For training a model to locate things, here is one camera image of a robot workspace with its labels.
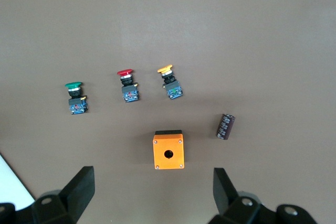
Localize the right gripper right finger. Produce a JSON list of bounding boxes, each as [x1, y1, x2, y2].
[[209, 167, 274, 224]]

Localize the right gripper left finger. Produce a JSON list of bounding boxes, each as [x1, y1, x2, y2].
[[31, 166, 95, 224]]

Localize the green push button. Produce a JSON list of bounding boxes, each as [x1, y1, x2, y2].
[[65, 81, 89, 116]]

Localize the orange button box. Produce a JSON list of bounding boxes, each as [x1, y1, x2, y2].
[[152, 129, 185, 170]]

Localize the white drawer cabinet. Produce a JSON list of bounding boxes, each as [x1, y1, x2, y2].
[[0, 153, 36, 211]]

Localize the red push button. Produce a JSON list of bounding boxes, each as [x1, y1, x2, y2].
[[117, 69, 140, 103]]

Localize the yellow push button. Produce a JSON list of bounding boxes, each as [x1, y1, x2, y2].
[[157, 64, 184, 101]]

